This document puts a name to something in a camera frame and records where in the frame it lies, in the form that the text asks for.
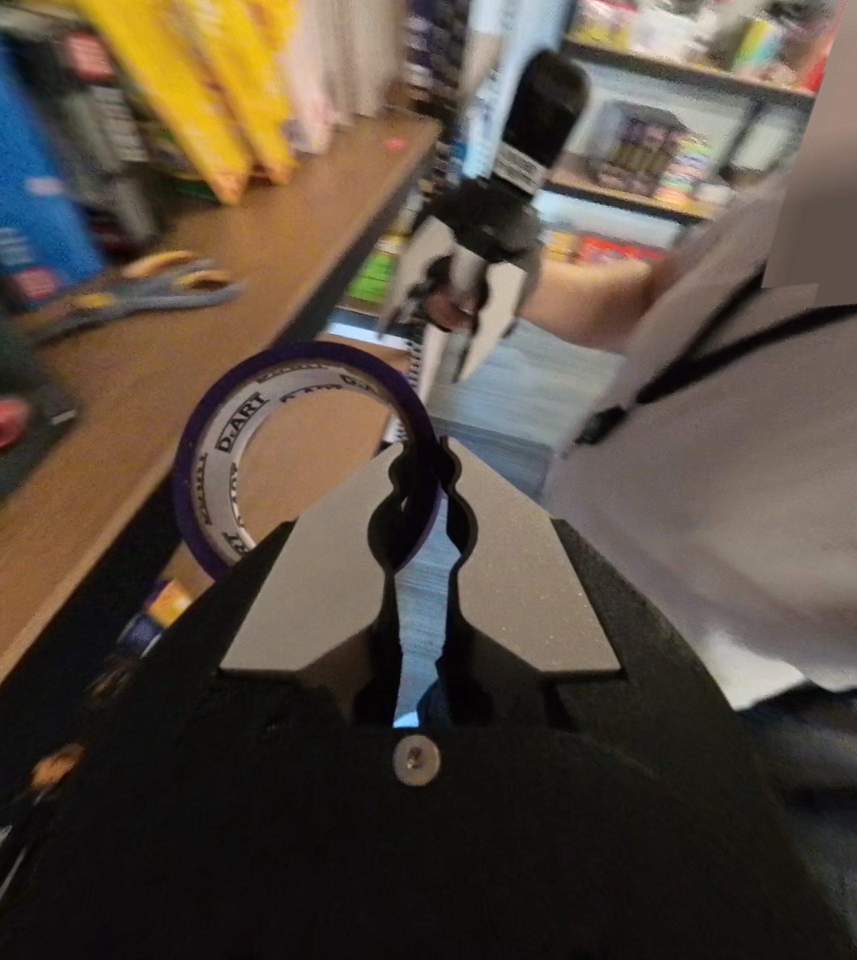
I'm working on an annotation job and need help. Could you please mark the person's right forearm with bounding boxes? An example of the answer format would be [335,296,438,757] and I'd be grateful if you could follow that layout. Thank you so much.
[514,251,681,350]

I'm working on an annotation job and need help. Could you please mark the black lanyard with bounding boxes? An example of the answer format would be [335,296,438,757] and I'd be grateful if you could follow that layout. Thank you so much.
[573,300,857,445]

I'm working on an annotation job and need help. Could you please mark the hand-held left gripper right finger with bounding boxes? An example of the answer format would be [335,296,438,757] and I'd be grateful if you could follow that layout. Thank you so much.
[439,437,622,727]

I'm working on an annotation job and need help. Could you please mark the pale boxes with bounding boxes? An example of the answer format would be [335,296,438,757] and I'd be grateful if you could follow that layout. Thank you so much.
[278,0,418,155]

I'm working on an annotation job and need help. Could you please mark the blue toy box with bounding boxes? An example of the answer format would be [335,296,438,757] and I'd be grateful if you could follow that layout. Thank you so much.
[0,0,107,312]

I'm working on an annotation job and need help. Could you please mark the purple tape roll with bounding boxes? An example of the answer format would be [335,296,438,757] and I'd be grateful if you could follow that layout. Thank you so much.
[171,341,445,582]

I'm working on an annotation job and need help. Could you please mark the yellow toy box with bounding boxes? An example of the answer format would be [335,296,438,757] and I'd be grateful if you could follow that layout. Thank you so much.
[76,0,298,207]

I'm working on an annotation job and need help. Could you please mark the black box with red label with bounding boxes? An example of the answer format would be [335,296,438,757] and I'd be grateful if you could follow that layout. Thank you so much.
[19,26,163,252]

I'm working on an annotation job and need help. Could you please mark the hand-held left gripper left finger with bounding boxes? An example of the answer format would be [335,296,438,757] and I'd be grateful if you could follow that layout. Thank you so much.
[220,441,406,727]

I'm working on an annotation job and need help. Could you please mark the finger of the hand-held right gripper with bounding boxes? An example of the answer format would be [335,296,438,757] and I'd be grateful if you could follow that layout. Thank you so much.
[457,261,529,384]
[378,217,454,336]

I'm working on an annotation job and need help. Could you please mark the storage shelf with colourful goods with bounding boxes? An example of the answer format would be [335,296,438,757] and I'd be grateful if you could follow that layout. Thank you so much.
[541,0,827,267]

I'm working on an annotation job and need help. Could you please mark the grey yellow scissors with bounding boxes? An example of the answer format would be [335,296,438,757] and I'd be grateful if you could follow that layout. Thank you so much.
[34,251,246,335]

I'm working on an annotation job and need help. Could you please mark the person's right hand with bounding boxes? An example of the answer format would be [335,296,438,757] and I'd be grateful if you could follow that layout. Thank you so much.
[427,287,486,333]

